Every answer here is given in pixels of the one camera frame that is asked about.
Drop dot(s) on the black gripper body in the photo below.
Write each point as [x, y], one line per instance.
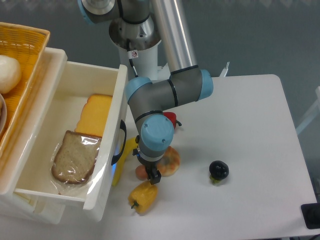
[149, 165]

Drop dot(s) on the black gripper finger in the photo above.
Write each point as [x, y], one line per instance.
[153, 175]

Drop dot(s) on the brown egg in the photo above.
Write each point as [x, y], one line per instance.
[141, 173]

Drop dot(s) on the yellow bell pepper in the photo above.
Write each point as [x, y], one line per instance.
[142, 197]

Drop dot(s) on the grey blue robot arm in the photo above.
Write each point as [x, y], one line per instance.
[139, 25]

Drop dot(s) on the yellow banana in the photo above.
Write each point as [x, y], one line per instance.
[130, 145]

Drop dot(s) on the red bell pepper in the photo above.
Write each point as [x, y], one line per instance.
[173, 118]

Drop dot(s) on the dark purple mangosteen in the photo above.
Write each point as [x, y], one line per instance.
[219, 171]

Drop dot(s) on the wrapped brown bread slice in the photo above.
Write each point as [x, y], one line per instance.
[75, 159]

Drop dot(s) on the orange cake slice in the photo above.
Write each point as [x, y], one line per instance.
[94, 115]

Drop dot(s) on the white plastic drawer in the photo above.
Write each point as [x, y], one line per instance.
[77, 83]

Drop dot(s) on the white drawer cabinet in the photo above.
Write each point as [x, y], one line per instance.
[21, 142]

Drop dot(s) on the bowl rim at left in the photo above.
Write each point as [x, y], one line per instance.
[3, 114]

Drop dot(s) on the black device at edge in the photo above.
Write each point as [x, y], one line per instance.
[311, 215]

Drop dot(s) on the white bun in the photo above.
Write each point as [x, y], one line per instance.
[10, 73]

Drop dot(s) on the yellow wicker basket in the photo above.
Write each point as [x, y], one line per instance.
[26, 44]

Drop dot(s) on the black drawer handle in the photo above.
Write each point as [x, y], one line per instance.
[121, 143]

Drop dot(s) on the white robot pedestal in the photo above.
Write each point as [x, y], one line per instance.
[146, 64]

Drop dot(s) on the white frame at right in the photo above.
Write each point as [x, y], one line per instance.
[312, 112]

